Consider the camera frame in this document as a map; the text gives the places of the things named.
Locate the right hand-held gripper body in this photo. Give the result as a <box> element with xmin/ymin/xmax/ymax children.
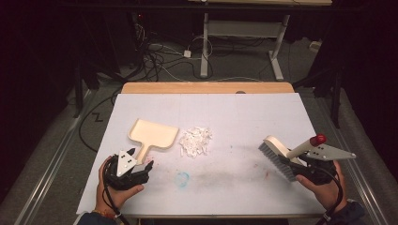
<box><xmin>300</xmin><ymin>143</ymin><xmax>357</xmax><ymax>186</ymax></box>

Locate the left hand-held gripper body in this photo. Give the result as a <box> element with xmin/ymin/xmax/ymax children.
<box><xmin>104</xmin><ymin>150</ymin><xmax>150</xmax><ymax>191</ymax></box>

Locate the cream brush with red cap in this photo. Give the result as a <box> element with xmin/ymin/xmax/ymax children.
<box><xmin>258</xmin><ymin>133</ymin><xmax>328</xmax><ymax>183</ymax></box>

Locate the cream plastic dustpan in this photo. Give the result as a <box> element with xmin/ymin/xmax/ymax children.
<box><xmin>128</xmin><ymin>118</ymin><xmax>180</xmax><ymax>166</ymax></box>

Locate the pile of white paper scraps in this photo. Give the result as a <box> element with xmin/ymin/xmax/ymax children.
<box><xmin>178</xmin><ymin>126</ymin><xmax>213</xmax><ymax>158</ymax></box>

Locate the person's left hand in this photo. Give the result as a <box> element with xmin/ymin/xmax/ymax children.
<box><xmin>95</xmin><ymin>156</ymin><xmax>145</xmax><ymax>217</ymax></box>

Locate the person's right hand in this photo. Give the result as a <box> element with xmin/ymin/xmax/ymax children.
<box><xmin>295</xmin><ymin>160</ymin><xmax>348</xmax><ymax>213</ymax></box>

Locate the black metal stand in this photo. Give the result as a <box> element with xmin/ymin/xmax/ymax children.
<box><xmin>72</xmin><ymin>59</ymin><xmax>86</xmax><ymax>119</ymax></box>

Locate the white table cover sheet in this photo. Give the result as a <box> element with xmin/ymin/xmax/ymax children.
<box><xmin>76</xmin><ymin>93</ymin><xmax>352</xmax><ymax>218</ymax></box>

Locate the wooden table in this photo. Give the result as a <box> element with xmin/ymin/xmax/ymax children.
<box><xmin>120</xmin><ymin>82</ymin><xmax>328</xmax><ymax>219</ymax></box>

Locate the desk with white legs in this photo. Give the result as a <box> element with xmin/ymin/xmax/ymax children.
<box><xmin>187</xmin><ymin>0</ymin><xmax>333</xmax><ymax>82</ymax></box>

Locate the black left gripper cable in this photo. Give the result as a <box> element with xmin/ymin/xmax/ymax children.
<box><xmin>102</xmin><ymin>157</ymin><xmax>130</xmax><ymax>225</ymax></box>

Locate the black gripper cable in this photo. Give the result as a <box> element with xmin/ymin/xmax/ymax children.
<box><xmin>315</xmin><ymin>170</ymin><xmax>345</xmax><ymax>225</ymax></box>
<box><xmin>102</xmin><ymin>157</ymin><xmax>130</xmax><ymax>225</ymax></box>

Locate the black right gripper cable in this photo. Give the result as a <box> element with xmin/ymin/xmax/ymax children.
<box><xmin>315</xmin><ymin>170</ymin><xmax>345</xmax><ymax>225</ymax></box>

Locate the metal floor rail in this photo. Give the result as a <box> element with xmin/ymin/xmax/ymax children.
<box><xmin>323</xmin><ymin>123</ymin><xmax>390</xmax><ymax>225</ymax></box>
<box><xmin>20</xmin><ymin>88</ymin><xmax>93</xmax><ymax>225</ymax></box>

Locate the black floor cable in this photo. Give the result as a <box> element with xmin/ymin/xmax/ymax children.
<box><xmin>78</xmin><ymin>87</ymin><xmax>123</xmax><ymax>154</ymax></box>

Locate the tangle of floor cables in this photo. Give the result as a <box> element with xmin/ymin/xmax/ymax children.
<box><xmin>132</xmin><ymin>12</ymin><xmax>217</xmax><ymax>83</ymax></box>

